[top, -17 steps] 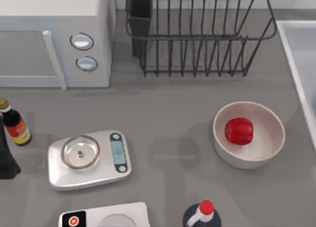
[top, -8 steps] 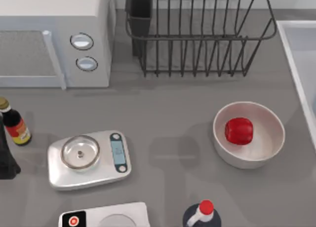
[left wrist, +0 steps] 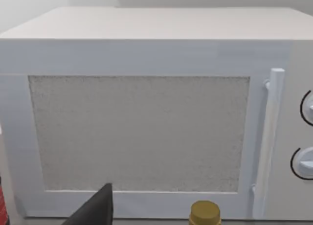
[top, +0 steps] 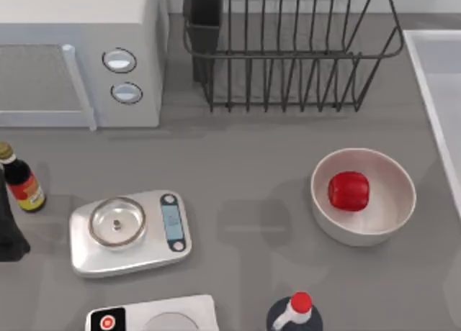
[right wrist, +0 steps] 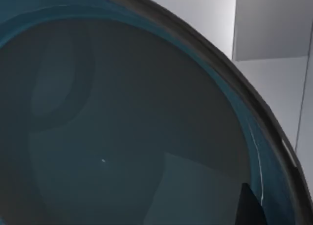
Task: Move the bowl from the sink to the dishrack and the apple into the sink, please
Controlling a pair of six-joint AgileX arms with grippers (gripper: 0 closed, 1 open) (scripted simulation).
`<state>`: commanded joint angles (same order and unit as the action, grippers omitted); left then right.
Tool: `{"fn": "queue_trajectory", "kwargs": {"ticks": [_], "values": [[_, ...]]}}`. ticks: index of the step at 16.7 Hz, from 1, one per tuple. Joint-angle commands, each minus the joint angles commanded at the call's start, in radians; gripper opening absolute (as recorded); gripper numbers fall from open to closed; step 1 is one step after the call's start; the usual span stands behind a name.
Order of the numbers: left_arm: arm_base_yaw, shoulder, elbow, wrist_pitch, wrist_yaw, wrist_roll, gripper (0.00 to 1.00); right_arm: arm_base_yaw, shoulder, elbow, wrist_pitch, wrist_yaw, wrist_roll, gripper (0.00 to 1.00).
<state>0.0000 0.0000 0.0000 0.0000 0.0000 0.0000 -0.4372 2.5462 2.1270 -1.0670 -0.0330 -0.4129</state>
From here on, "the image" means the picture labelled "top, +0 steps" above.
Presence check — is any small microwave knob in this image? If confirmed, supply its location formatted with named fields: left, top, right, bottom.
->
left=109, top=81, right=144, bottom=105

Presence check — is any red bell pepper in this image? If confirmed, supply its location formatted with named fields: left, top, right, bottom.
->
left=327, top=171, right=371, bottom=212

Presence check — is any silver kitchen scale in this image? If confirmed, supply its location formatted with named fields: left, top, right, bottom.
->
left=68, top=189, right=194, bottom=278

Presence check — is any black cutlery holder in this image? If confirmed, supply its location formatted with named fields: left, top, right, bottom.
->
left=183, top=0, right=224, bottom=82

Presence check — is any large microwave knob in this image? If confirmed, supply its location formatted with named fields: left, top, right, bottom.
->
left=102, top=47, right=138, bottom=74

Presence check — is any white bowl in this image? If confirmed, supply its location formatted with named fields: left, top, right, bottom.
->
left=310, top=148, right=418, bottom=248

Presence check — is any dark bottle with red cap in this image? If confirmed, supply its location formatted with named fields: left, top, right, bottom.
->
left=266, top=291, right=323, bottom=331

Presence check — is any white scale with black panel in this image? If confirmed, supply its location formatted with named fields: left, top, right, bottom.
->
left=84, top=294, right=220, bottom=331

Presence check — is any pale microwave oven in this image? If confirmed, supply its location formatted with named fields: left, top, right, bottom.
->
left=0, top=0, right=169, bottom=132

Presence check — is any dark sauce bottle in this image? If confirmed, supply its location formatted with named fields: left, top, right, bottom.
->
left=0, top=141, right=47, bottom=213

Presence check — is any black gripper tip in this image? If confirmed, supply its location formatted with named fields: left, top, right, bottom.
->
left=0, top=164, right=32, bottom=263

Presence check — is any dark wire dish rack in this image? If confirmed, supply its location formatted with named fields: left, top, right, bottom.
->
left=182, top=0, right=405, bottom=114

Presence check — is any microwave door handle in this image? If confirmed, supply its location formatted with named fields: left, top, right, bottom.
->
left=61, top=44, right=98, bottom=132

